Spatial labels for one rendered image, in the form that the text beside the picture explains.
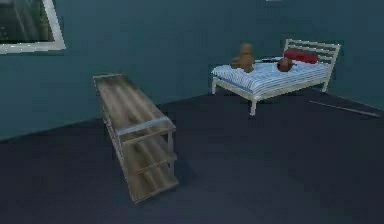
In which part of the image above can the wooden shelf unit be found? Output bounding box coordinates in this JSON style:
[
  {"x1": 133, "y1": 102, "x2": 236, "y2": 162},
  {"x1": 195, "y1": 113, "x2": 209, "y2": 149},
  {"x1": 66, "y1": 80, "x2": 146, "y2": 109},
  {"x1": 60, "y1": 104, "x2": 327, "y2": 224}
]
[{"x1": 92, "y1": 73, "x2": 180, "y2": 204}]

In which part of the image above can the brown teddy bear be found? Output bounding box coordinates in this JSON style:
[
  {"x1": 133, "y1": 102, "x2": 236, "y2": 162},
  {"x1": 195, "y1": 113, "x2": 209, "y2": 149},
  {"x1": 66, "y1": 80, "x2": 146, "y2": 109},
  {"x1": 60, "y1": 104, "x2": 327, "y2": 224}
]
[{"x1": 230, "y1": 42, "x2": 256, "y2": 74}]

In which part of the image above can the white bed with striped cover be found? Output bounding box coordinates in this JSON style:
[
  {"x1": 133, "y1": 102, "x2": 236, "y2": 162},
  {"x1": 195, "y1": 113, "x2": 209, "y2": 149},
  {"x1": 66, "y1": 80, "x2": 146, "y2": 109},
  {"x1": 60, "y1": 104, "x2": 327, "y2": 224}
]
[{"x1": 210, "y1": 38, "x2": 342, "y2": 117}]

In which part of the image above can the brown ball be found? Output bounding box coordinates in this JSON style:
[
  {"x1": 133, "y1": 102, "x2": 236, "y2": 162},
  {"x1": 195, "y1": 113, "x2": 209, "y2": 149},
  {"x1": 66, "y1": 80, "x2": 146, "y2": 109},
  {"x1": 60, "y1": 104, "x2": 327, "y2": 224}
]
[{"x1": 276, "y1": 57, "x2": 296, "y2": 73}]

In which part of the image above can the red pillow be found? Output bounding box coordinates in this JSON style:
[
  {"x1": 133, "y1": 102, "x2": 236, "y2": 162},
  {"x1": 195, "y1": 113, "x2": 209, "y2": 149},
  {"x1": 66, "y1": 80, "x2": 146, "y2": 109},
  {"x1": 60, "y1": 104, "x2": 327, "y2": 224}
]
[{"x1": 283, "y1": 48, "x2": 320, "y2": 65}]

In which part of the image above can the grey thin rod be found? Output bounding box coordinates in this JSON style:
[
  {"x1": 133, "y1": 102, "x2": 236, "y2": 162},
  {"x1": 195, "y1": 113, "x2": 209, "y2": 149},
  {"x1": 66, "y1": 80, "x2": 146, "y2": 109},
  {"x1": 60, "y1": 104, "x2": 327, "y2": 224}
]
[{"x1": 308, "y1": 100, "x2": 381, "y2": 118}]

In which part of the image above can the white framed window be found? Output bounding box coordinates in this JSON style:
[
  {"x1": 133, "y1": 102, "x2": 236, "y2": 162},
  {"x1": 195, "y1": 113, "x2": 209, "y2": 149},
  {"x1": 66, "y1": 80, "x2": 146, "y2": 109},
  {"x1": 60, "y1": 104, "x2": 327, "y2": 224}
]
[{"x1": 0, "y1": 0, "x2": 67, "y2": 55}]

